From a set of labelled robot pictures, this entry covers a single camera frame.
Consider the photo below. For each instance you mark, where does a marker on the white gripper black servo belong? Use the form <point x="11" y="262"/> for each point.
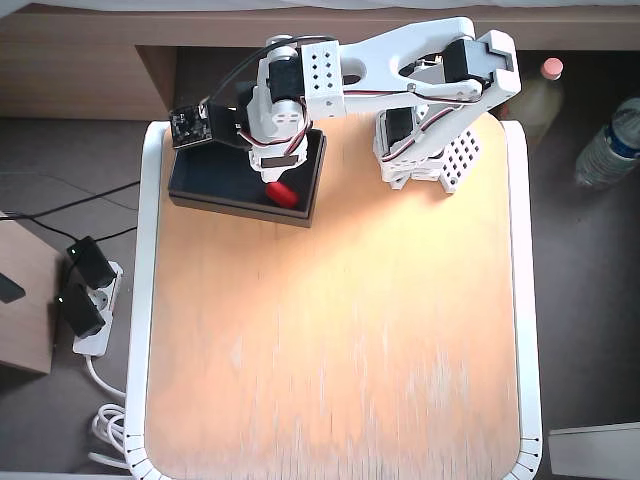
<point x="279" y="163"/>

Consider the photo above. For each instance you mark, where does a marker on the red lego block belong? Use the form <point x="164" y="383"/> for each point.
<point x="285" y="196"/>

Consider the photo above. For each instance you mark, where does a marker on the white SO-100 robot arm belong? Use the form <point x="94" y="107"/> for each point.
<point x="380" y="60"/>

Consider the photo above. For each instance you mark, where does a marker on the black rectangular bin box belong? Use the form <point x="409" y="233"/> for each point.
<point x="215" y="180"/>

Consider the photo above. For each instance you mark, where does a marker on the white bed sheet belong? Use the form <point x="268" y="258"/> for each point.
<point x="200" y="2"/>

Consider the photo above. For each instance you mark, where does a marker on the black power adapter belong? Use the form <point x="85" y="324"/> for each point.
<point x="77" y="310"/>
<point x="92" y="262"/>

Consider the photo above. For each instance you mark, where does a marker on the brown wooden furniture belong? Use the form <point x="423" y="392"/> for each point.
<point x="75" y="75"/>

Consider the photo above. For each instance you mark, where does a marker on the white power strip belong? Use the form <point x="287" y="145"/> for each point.
<point x="92" y="342"/>

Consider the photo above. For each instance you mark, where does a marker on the yellow bottle with pink cap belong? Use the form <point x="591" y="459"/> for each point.
<point x="532" y="100"/>

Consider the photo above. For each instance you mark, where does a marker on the flat black object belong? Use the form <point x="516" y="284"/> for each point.
<point x="7" y="290"/>

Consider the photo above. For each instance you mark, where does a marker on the brown cardboard box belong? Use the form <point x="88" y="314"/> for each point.
<point x="25" y="330"/>

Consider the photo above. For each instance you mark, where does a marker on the clear plastic water bottle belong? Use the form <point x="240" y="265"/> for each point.
<point x="607" y="145"/>

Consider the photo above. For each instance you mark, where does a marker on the grey box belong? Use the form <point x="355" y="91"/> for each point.
<point x="595" y="452"/>

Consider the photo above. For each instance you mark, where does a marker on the black wrist camera board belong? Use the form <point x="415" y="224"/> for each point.
<point x="190" y="127"/>

